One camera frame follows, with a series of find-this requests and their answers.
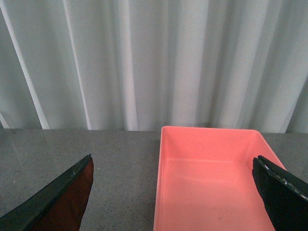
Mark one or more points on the pink plastic bin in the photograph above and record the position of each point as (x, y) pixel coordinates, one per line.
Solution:
(205, 180)

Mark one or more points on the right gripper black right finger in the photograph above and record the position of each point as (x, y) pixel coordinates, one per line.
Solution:
(285, 196)

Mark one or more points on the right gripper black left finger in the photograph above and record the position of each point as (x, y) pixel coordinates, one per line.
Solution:
(59, 206)

